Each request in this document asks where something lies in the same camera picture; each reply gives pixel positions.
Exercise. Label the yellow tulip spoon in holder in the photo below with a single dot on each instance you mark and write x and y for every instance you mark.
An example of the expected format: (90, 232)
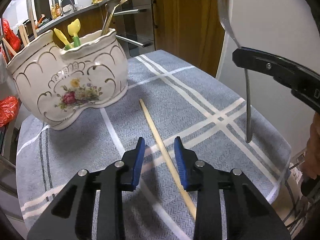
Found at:
(73, 29)

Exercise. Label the grey plaid table cloth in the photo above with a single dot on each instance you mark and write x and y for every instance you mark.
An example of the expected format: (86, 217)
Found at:
(166, 98)

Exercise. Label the operator hand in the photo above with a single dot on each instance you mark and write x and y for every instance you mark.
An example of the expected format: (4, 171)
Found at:
(310, 167)

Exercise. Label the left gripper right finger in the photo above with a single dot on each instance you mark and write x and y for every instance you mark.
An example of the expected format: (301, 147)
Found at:
(248, 214)

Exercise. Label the metal shelf rack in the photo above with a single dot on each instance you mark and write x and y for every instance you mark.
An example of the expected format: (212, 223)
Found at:
(9, 132)

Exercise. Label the silver fork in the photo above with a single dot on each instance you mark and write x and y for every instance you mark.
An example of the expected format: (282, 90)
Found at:
(223, 8)

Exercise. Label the red plastic bag lower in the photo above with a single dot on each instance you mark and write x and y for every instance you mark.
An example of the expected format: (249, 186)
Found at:
(9, 108)

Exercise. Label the built-in oven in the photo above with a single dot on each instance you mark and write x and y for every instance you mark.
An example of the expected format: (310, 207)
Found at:
(133, 22)

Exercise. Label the yellow green tulip spoon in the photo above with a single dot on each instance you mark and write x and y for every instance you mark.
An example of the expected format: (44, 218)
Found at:
(63, 39)

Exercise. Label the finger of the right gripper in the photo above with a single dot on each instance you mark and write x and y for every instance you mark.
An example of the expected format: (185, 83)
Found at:
(303, 82)

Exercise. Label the white floral ceramic utensil holder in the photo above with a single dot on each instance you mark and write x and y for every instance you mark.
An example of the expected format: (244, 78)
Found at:
(56, 85)

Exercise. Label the silver spoon in holder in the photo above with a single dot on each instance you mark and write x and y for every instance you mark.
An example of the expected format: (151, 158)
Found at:
(110, 6)

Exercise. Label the kitchen faucet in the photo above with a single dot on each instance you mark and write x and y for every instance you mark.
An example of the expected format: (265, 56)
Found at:
(67, 6)

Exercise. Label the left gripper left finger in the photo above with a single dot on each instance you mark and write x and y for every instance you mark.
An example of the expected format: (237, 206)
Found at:
(70, 214)

